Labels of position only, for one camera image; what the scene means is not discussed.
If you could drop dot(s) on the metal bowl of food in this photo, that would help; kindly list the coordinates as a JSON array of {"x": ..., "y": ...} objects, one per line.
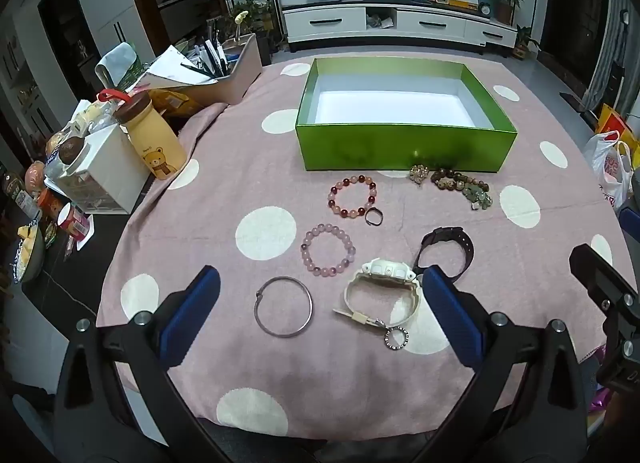
[{"x": 27, "y": 253}]

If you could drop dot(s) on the silver bangle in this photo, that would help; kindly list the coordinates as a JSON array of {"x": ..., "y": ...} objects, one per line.
[{"x": 284, "y": 335}]

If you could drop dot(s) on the tall potted plant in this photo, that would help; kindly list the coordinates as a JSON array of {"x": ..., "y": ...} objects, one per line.
[{"x": 507, "y": 0}]

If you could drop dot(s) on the white sheet of paper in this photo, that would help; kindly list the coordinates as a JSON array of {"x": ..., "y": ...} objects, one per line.
[{"x": 170, "y": 65}]

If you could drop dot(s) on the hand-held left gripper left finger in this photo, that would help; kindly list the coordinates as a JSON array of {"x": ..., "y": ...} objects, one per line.
[{"x": 192, "y": 313}]

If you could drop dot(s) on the black wristwatch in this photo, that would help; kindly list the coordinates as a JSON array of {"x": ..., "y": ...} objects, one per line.
[{"x": 445, "y": 235}]

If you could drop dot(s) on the yellow bear bottle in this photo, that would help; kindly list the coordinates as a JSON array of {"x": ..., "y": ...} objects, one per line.
[{"x": 155, "y": 143}]

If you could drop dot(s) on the yellow snack bag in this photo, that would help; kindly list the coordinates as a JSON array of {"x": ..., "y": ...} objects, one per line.
[{"x": 170, "y": 100}]

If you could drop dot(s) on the beige pen holder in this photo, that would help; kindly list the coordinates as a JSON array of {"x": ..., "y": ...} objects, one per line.
[{"x": 240, "y": 73}]

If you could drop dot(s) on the green white packet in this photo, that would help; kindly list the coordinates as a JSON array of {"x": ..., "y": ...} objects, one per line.
[{"x": 117, "y": 60}]

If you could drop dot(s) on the gold bead cluster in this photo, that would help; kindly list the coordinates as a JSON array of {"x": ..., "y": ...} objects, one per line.
[{"x": 419, "y": 174}]

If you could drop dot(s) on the striped grey curtain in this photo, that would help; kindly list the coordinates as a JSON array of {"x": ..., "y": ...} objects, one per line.
[{"x": 607, "y": 33}]

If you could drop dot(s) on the small potted plant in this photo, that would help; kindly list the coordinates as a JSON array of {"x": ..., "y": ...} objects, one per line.
[{"x": 524, "y": 43}]

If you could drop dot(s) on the pink polka-dot tablecloth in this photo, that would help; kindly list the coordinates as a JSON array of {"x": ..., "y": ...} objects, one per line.
[{"x": 225, "y": 183}]

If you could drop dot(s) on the bunch of pens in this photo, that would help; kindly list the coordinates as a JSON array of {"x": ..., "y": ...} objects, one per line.
[{"x": 215, "y": 53}]

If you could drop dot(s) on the white wristwatch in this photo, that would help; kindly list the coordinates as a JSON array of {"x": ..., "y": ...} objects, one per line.
[{"x": 385, "y": 270}]

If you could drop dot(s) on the white TV cabinet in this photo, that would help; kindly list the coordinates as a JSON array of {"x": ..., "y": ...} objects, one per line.
[{"x": 325, "y": 23}]

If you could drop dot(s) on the yellow paper bag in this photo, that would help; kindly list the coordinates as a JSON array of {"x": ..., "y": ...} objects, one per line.
[{"x": 610, "y": 118}]

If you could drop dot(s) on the white plastic bag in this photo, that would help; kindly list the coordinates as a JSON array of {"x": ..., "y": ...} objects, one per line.
[{"x": 610, "y": 168}]

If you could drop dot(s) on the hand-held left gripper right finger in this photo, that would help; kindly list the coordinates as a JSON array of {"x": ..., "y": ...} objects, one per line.
[{"x": 450, "y": 313}]

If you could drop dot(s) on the green cardboard box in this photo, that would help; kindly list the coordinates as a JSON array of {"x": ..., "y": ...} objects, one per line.
[{"x": 400, "y": 148}]

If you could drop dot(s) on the red cup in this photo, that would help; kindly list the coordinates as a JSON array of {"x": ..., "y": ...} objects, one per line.
[{"x": 72, "y": 220}]

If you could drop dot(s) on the cluster of potted plants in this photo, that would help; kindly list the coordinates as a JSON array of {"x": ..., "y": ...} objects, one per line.
[{"x": 250, "y": 10}]

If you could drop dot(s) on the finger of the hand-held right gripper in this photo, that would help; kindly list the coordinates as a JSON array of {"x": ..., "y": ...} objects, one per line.
[{"x": 597, "y": 275}]

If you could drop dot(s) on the small desk clock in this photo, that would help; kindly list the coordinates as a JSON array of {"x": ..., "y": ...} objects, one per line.
[{"x": 485, "y": 9}]

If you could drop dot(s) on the white storage box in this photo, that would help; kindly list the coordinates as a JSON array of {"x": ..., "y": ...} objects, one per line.
[{"x": 115, "y": 168}]

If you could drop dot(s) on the yellow back scratcher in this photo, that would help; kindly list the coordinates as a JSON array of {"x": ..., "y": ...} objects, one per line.
[{"x": 241, "y": 18}]

